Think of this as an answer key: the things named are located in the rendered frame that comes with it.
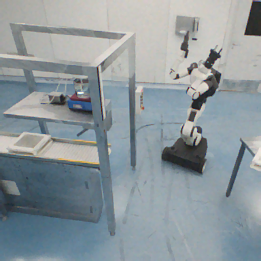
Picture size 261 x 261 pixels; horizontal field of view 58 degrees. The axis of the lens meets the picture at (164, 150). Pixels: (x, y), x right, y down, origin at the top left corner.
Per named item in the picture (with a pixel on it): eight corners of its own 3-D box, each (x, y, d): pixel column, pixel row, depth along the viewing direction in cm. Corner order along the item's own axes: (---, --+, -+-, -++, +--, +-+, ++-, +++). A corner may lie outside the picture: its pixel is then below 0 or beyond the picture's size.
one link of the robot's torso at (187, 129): (180, 135, 296) (192, 103, 305) (194, 139, 291) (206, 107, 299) (178, 131, 282) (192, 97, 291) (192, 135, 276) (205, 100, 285)
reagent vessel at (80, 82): (100, 91, 172) (97, 65, 161) (92, 99, 160) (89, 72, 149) (79, 89, 173) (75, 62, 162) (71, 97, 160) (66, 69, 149)
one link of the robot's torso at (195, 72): (206, 90, 306) (211, 62, 285) (219, 100, 281) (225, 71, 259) (185, 92, 297) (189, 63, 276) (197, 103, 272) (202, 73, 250)
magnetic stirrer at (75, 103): (105, 100, 180) (105, 89, 175) (96, 113, 163) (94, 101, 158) (80, 98, 181) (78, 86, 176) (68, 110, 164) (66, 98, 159)
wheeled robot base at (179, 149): (180, 138, 368) (183, 119, 349) (212, 148, 353) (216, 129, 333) (163, 160, 321) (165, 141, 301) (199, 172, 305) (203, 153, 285)
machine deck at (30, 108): (111, 104, 185) (110, 99, 183) (94, 128, 155) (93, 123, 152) (35, 96, 188) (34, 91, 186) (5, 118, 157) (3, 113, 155)
